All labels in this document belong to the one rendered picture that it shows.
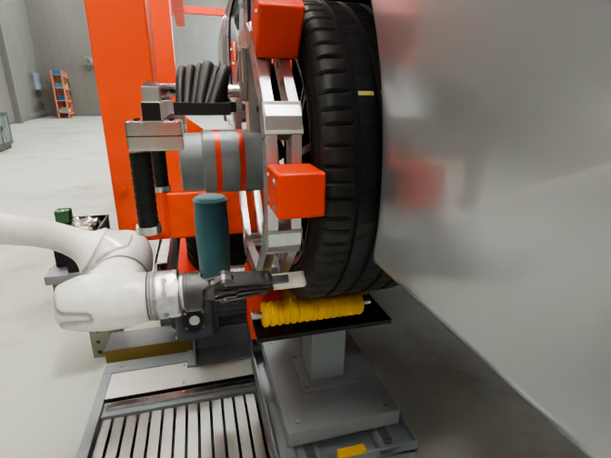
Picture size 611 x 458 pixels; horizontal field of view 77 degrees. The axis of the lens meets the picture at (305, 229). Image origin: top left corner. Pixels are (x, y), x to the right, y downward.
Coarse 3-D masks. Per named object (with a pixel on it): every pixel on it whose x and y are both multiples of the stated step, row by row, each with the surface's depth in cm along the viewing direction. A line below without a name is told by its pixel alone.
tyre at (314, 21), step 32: (320, 0) 75; (320, 32) 64; (352, 32) 65; (320, 64) 61; (352, 64) 62; (320, 96) 61; (352, 96) 62; (320, 128) 61; (352, 128) 61; (320, 160) 63; (352, 160) 61; (352, 192) 63; (320, 224) 65; (352, 224) 66; (320, 256) 69; (352, 256) 70; (320, 288) 76; (352, 288) 81; (384, 288) 87
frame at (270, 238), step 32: (256, 64) 66; (288, 64) 67; (288, 96) 64; (288, 128) 63; (288, 160) 66; (256, 192) 113; (256, 224) 112; (288, 224) 69; (256, 256) 94; (288, 256) 74
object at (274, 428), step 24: (264, 360) 131; (264, 384) 119; (264, 408) 110; (360, 432) 103; (384, 432) 99; (408, 432) 102; (288, 456) 96; (312, 456) 92; (336, 456) 96; (360, 456) 94; (384, 456) 97; (408, 456) 99
